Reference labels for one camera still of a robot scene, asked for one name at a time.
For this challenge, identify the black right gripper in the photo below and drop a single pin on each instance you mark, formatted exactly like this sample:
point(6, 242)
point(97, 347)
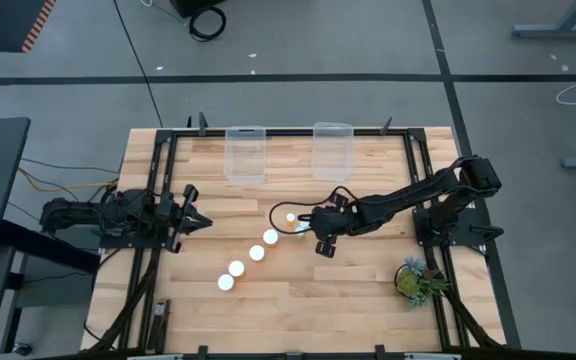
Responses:
point(330, 225)

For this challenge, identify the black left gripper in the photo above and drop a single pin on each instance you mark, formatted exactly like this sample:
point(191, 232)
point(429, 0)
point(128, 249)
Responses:
point(173, 217)

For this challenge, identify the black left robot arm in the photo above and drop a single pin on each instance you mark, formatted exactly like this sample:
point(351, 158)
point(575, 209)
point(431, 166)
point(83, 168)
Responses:
point(83, 212)

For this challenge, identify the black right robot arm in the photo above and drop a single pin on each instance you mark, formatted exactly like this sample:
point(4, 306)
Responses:
point(403, 197)

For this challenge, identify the clear plastic bin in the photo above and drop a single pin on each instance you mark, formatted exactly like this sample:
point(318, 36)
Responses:
point(333, 155)
point(245, 160)

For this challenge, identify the black clamp lever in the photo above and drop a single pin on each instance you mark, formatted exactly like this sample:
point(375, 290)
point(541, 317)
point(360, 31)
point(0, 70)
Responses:
point(188, 122)
point(202, 124)

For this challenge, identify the black flat bar device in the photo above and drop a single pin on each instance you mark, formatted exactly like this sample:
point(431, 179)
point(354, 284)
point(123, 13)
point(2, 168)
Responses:
point(159, 320)

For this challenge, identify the small potted succulent plant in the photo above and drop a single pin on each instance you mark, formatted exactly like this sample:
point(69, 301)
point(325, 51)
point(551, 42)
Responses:
point(408, 282)

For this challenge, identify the black floor beam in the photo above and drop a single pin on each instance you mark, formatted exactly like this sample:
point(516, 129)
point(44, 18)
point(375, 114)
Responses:
point(48, 245)

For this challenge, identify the black floor box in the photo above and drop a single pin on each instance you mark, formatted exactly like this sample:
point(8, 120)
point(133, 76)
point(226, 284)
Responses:
point(188, 6)

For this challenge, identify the black orange-striped floor mat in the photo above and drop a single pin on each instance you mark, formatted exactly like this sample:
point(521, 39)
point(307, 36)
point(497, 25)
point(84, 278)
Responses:
point(8, 25)

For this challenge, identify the black aluminium table frame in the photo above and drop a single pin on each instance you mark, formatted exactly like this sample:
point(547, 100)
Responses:
point(288, 132)

